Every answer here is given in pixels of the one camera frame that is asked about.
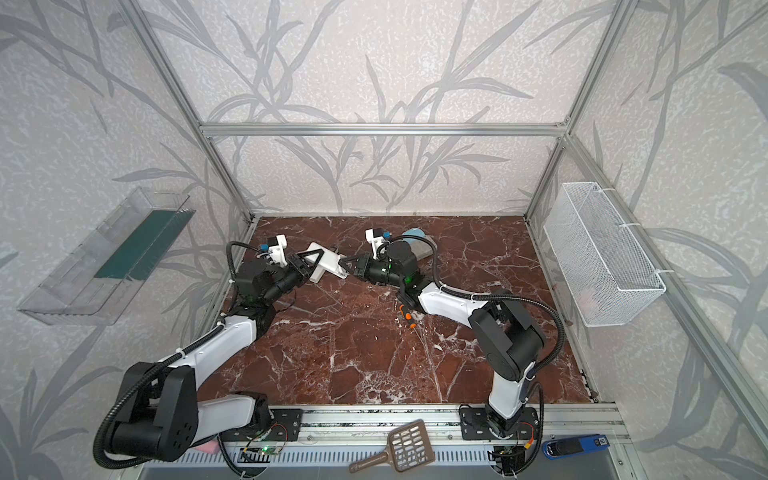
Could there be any white remote control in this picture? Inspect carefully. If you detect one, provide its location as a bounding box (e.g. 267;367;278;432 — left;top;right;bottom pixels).
305;242;348;283

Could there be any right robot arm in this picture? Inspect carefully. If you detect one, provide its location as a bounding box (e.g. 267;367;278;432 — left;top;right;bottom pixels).
345;234;565;438

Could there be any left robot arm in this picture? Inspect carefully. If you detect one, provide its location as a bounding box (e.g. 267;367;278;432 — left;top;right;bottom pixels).
92;249;324;470

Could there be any grey stone block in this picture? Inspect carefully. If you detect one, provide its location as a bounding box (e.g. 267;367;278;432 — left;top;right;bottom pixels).
409;236;434;261

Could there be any purple pink garden fork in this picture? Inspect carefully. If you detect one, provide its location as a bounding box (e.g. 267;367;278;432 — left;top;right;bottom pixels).
194;440;220;455

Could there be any brown slotted scoop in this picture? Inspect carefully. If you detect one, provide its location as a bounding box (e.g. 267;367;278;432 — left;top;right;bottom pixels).
349;419;436;473

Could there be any blue black device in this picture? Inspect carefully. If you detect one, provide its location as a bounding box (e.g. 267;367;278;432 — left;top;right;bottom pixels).
541;434;610;460

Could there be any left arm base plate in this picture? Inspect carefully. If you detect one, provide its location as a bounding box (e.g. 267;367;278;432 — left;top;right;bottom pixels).
222;408;303;443

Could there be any clear plastic wall shelf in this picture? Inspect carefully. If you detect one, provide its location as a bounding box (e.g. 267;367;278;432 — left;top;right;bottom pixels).
18;187;196;326

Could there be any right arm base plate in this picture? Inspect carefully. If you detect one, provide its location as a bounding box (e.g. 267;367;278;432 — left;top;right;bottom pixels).
458;404;540;443

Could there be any white wire basket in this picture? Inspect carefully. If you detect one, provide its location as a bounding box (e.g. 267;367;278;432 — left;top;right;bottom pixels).
544;182;666;327

